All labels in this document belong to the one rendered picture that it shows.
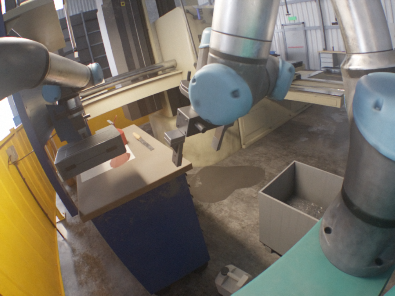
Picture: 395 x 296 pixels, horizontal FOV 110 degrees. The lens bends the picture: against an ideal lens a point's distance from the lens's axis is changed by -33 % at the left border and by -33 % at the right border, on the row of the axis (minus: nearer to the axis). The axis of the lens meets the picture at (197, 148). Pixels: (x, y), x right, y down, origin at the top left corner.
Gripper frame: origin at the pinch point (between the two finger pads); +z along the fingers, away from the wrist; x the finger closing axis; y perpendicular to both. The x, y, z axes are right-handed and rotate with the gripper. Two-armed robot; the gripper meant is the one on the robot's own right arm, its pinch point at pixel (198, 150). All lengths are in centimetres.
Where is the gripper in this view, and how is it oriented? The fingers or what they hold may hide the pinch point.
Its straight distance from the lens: 55.4
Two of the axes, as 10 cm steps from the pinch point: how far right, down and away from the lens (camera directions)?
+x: 8.0, -3.0, 5.2
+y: 5.9, 5.9, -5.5
